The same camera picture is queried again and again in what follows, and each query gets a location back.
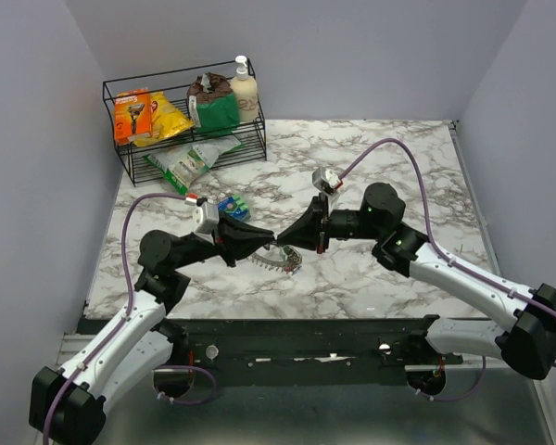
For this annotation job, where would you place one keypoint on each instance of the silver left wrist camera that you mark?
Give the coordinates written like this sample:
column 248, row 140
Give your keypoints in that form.
column 206, row 219

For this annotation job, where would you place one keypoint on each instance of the blue green sponge pack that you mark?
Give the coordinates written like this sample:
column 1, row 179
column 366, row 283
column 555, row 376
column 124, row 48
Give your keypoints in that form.
column 236, row 207

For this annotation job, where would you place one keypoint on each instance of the steel key ring organiser disc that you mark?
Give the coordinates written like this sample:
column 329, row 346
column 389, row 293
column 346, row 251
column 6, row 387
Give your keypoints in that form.
column 270, row 258

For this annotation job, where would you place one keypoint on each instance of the black wire shelf rack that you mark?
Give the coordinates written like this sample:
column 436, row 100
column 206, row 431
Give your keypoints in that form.
column 174, row 84

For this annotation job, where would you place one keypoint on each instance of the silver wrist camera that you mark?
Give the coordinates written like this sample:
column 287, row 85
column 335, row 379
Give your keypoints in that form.
column 328, row 183
column 206, row 219

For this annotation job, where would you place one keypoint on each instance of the yellow chips bag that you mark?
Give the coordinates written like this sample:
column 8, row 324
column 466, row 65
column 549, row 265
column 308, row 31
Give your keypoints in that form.
column 167, row 121

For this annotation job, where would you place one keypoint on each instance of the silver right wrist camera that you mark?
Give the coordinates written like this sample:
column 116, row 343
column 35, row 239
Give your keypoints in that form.
column 328, row 183

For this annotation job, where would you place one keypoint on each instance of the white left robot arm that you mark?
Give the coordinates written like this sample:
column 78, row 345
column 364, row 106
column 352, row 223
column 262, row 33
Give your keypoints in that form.
column 71, row 404

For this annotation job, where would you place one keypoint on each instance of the orange razor box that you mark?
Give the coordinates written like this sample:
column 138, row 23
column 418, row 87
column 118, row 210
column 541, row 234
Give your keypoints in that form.
column 132, row 119

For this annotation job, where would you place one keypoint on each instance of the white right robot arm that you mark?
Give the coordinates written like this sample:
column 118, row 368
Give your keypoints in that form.
column 520, row 324

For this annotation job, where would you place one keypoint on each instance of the green brown coffee bag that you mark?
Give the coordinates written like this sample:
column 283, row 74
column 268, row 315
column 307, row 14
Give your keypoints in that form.
column 212, row 105

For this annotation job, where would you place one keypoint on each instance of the green white snack bag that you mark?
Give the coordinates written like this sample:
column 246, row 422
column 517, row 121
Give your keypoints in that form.
column 182, row 165

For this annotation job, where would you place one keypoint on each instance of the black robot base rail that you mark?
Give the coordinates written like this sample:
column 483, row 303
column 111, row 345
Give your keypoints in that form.
column 298, row 352

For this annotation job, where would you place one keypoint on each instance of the cream pump lotion bottle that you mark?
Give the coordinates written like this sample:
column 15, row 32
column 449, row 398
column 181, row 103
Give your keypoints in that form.
column 245, row 90

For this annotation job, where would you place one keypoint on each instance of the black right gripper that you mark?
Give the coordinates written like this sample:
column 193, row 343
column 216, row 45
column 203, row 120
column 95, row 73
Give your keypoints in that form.
column 309, row 232

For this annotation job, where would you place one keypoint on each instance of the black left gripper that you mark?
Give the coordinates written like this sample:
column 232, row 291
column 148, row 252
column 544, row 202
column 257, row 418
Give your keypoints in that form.
column 246, row 240

